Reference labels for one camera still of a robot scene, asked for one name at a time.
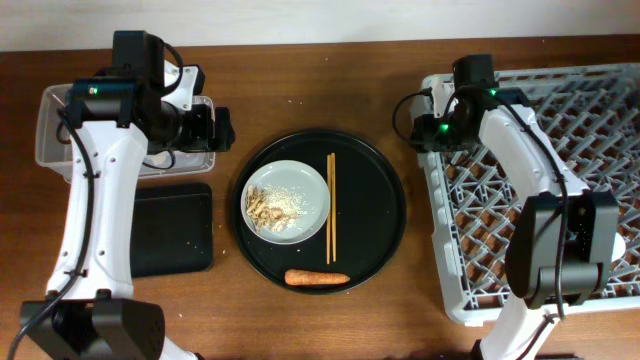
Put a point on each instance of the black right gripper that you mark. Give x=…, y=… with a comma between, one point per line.
x=427, y=134

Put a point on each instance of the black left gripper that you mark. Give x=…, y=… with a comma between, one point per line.
x=202, y=139

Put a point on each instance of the blue cup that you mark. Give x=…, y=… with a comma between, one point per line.
x=619, y=247

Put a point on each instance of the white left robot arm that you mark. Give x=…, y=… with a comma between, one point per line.
x=114, y=122

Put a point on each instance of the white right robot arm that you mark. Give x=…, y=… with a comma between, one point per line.
x=565, y=237

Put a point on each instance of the grey dishwasher rack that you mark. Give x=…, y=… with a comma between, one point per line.
x=591, y=115

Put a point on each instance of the clear plastic waste bin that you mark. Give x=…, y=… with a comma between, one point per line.
x=52, y=154

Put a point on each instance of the black rectangular tray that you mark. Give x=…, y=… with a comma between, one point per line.
x=172, y=230

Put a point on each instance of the light grey plate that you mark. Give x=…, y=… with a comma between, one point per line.
x=302, y=179

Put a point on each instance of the round black serving tray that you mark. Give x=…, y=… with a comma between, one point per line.
x=371, y=212

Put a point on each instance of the left wooden chopstick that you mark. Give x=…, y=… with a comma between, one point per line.
x=329, y=216

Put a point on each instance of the wooden chopstick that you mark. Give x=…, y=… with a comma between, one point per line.
x=333, y=240
x=329, y=216

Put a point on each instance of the right wooden chopstick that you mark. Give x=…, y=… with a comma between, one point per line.
x=333, y=240

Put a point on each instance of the orange carrot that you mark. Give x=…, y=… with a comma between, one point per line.
x=295, y=277

